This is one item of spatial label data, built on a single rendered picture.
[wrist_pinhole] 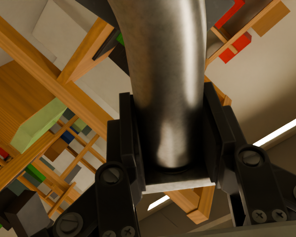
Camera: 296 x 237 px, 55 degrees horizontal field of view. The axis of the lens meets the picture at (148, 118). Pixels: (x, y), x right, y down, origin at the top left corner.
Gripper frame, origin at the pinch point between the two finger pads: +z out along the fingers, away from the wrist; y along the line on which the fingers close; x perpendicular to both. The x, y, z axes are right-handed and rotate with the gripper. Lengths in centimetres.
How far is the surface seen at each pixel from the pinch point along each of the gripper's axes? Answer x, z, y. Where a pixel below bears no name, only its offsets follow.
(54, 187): -387, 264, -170
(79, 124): -399, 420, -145
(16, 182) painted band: -853, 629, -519
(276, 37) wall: -285, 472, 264
